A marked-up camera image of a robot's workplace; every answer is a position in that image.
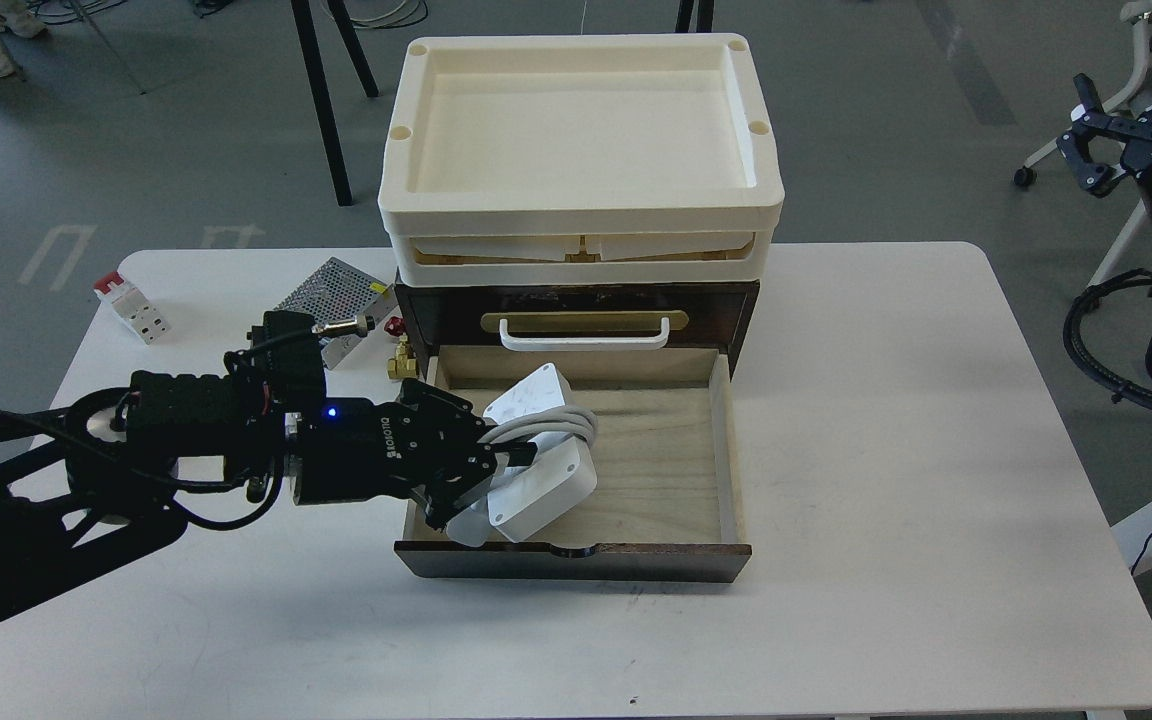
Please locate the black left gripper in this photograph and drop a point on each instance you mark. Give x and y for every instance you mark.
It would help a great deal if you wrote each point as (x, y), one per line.
(352, 450)

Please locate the white charger with cable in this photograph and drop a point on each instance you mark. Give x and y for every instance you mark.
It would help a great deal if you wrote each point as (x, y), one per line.
(537, 410)

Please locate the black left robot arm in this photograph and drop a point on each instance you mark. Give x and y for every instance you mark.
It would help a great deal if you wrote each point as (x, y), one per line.
(121, 473)

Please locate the metal mesh power supply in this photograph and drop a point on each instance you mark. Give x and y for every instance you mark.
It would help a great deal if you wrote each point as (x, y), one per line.
(338, 291)

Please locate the open wooden drawer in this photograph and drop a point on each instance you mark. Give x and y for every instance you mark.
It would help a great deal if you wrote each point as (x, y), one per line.
(667, 505)

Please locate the cream plastic stacked tray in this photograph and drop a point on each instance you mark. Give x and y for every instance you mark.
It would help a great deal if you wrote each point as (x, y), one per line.
(580, 160)

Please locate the red white circuit breaker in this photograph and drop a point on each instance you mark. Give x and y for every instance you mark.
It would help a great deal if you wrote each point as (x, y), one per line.
(131, 305)

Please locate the brass valve red handle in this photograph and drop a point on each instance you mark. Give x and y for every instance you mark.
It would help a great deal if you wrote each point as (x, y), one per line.
(403, 363)

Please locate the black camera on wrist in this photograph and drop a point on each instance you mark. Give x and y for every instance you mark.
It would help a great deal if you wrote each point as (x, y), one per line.
(283, 371)

